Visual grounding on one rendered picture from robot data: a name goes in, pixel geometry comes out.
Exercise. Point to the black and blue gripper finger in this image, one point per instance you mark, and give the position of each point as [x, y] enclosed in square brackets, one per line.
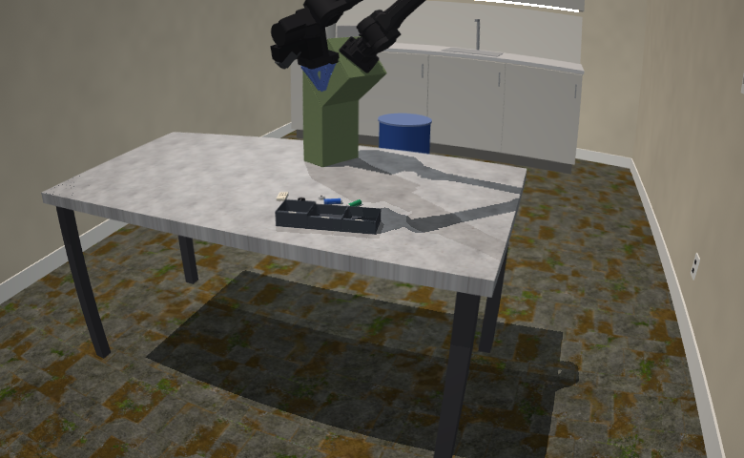
[314, 73]
[322, 76]

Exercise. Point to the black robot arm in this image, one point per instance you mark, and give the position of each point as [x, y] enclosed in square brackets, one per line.
[288, 33]

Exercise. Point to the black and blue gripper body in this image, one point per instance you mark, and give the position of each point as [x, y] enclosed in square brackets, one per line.
[318, 62]

